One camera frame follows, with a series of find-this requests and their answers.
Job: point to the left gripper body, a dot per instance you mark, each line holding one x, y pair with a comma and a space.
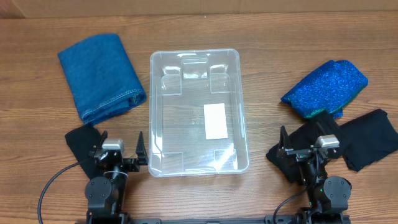
131, 166

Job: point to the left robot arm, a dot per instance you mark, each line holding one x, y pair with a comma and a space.
105, 193

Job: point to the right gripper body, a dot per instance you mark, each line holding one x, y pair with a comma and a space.
301, 152

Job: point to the folded blue denim jeans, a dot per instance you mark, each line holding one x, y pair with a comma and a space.
101, 78

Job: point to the clear plastic storage bin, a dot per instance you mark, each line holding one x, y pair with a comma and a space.
181, 83

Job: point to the white label in bin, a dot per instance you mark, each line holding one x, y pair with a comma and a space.
215, 121

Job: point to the black cloth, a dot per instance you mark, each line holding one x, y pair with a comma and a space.
81, 141
372, 138
304, 137

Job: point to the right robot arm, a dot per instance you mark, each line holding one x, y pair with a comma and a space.
328, 196

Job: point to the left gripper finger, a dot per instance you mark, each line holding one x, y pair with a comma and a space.
141, 152
104, 136

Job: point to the sparkly blue cloth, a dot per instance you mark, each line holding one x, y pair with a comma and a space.
329, 88

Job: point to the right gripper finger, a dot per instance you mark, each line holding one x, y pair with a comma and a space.
284, 140
320, 130

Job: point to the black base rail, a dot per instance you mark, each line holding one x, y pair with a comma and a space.
268, 219

